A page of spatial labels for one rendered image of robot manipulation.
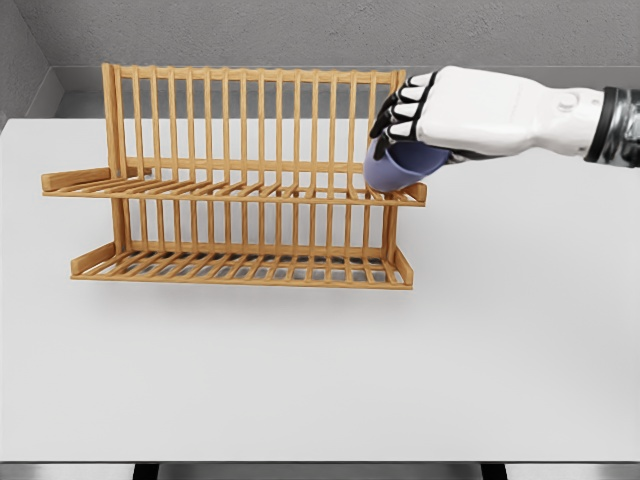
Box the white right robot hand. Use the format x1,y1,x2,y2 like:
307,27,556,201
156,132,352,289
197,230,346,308
369,65,539,165

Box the blue cup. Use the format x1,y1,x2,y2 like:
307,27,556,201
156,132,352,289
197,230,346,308
363,136,451,194

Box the wooden two-tier dish rack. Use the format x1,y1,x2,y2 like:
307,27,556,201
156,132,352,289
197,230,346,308
40,62,428,291

